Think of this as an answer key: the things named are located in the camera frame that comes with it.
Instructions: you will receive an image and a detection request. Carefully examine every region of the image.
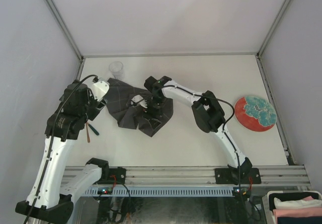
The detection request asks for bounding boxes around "blue slotted cable duct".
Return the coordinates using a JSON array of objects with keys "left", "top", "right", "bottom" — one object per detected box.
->
[{"left": 83, "top": 186, "right": 234, "bottom": 197}]

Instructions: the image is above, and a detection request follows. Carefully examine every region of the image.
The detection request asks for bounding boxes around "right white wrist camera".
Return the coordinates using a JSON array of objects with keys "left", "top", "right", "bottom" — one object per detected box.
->
[{"left": 131, "top": 95, "right": 147, "bottom": 109}]

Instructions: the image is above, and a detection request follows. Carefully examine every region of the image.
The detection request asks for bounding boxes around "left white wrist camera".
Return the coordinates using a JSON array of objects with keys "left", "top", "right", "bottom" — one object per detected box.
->
[{"left": 89, "top": 77, "right": 110, "bottom": 102}]

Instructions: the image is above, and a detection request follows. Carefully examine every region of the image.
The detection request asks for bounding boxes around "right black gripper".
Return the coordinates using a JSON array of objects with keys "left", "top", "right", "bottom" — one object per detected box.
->
[{"left": 142, "top": 95, "right": 167, "bottom": 129}]

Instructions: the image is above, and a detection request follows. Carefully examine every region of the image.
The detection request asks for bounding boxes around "clear drinking glass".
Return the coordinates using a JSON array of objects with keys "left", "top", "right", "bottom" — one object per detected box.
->
[{"left": 109, "top": 61, "right": 125, "bottom": 81}]

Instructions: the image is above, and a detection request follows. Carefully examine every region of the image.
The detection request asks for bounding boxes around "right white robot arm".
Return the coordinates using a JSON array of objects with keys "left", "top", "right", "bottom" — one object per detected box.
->
[{"left": 144, "top": 76, "right": 253, "bottom": 184}]

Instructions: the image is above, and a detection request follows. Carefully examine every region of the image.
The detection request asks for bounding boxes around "dark grey checked cloth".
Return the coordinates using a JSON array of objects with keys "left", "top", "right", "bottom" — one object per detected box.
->
[{"left": 59, "top": 77, "right": 175, "bottom": 138}]

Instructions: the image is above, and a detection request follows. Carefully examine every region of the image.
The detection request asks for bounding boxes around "red and teal plate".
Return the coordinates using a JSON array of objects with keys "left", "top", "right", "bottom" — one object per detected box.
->
[{"left": 234, "top": 95, "right": 277, "bottom": 132}]

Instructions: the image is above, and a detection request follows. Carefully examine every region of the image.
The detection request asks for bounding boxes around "white laundry basket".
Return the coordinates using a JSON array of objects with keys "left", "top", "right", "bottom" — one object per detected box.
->
[{"left": 262, "top": 191, "right": 321, "bottom": 223}]

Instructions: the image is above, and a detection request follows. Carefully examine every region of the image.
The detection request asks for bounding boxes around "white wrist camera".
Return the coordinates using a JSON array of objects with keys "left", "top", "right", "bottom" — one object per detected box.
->
[
  {"left": 131, "top": 95, "right": 147, "bottom": 109},
  {"left": 89, "top": 77, "right": 110, "bottom": 102}
]

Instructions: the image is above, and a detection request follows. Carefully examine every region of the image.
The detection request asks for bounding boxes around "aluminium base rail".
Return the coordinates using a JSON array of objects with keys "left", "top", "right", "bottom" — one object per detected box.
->
[{"left": 59, "top": 165, "right": 310, "bottom": 186}]

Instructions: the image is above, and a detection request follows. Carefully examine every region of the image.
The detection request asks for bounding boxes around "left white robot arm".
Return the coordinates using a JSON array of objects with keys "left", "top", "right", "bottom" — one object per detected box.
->
[{"left": 15, "top": 76, "right": 110, "bottom": 223}]

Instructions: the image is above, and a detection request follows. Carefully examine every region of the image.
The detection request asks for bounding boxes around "gold fork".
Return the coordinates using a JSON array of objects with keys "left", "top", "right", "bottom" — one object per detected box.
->
[{"left": 86, "top": 122, "right": 91, "bottom": 143}]

